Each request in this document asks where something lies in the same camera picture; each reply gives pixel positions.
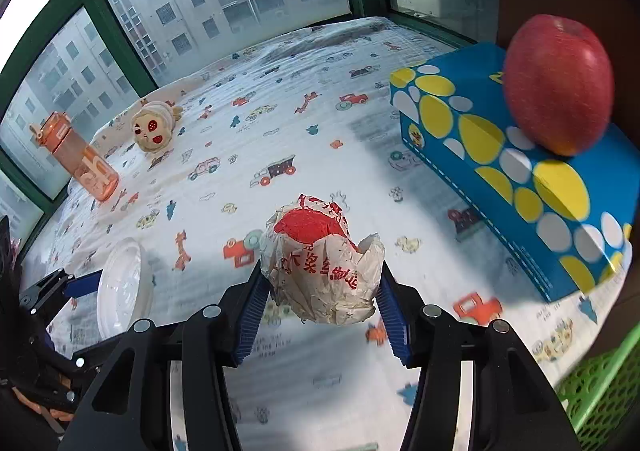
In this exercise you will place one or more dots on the orange water bottle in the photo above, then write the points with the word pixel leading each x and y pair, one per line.
pixel 80 156

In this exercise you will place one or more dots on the cream plush toy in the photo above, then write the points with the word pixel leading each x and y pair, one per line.
pixel 152 123

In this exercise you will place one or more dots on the green window frame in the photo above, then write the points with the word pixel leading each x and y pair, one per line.
pixel 125 41

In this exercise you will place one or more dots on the blue spotted tissue box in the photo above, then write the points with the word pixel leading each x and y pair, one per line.
pixel 500 166

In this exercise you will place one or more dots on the red apple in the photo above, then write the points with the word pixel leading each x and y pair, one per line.
pixel 560 86

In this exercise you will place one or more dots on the paper food wrapper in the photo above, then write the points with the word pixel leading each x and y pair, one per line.
pixel 320 271

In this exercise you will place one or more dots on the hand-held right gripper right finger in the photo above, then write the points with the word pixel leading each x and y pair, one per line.
pixel 395 326

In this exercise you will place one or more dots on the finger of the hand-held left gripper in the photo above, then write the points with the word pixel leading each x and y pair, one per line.
pixel 95 353
pixel 55 288

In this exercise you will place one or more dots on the green mesh basket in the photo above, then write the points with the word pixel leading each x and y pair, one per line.
pixel 600 396

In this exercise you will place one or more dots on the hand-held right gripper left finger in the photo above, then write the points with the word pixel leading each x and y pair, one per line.
pixel 250 326

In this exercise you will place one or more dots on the translucent plastic lid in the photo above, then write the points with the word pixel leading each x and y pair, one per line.
pixel 122 286

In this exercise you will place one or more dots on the printed blanket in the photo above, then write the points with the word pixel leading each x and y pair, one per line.
pixel 300 131

